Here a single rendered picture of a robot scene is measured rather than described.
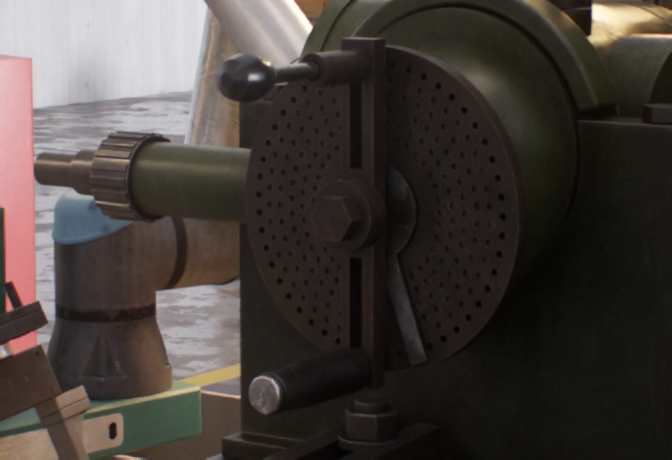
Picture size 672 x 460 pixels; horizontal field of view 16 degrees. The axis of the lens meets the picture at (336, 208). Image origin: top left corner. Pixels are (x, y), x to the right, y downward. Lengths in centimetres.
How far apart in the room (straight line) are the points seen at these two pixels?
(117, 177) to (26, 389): 66
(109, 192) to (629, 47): 33
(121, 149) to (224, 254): 124
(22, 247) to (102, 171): 436
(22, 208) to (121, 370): 320
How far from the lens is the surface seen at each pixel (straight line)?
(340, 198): 128
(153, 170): 145
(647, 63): 141
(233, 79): 120
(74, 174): 150
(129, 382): 264
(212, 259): 270
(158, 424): 266
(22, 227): 582
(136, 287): 264
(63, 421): 213
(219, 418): 375
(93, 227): 262
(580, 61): 135
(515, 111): 134
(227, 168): 142
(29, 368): 210
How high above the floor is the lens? 136
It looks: 8 degrees down
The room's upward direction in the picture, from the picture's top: straight up
